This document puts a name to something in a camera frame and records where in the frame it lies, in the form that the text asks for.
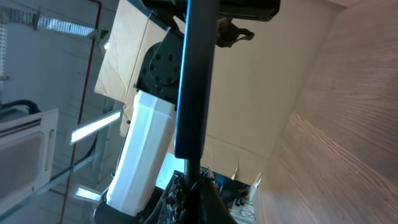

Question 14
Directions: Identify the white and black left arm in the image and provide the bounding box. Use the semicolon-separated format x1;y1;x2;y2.
94;0;280;223

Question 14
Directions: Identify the red ceiling pipe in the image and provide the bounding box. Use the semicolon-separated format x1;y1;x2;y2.
59;0;103;224

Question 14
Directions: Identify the white ceiling air conditioner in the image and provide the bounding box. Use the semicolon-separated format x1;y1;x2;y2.
1;108;58;213

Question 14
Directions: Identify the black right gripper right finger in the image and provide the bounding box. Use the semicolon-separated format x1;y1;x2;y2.
198;169;237;224

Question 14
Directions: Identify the ceiling light panel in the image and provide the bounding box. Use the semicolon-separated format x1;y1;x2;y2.
70;110;122;145

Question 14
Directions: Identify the blue smartphone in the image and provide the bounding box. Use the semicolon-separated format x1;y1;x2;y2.
174;0;220;162

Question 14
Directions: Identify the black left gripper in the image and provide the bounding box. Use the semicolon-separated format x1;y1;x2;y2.
141;0;280;47

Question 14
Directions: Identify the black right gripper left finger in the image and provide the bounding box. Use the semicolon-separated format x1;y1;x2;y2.
144;172;187;224

